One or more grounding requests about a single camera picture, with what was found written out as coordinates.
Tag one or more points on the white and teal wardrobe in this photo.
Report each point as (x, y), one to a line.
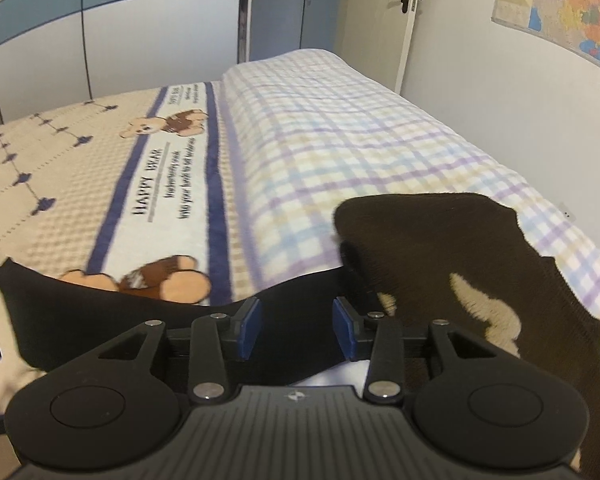
(130, 25)

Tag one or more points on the white room door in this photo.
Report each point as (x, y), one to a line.
(375, 25)

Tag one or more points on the brown and cream sweater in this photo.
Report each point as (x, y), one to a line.
(455, 250)

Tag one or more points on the purple plaid quilt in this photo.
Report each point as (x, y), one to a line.
(360, 135)

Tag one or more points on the beige bear print blanket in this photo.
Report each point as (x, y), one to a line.
(55, 200)

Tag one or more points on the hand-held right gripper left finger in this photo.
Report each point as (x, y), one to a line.
(247, 327)

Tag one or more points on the black and beige bear shirt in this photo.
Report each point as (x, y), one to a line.
(80, 320)

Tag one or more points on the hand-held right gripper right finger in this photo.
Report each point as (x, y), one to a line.
(342, 330)

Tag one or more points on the colourful wall map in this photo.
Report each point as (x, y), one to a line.
(560, 0)

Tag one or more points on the white wall socket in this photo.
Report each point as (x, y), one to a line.
(566, 210)

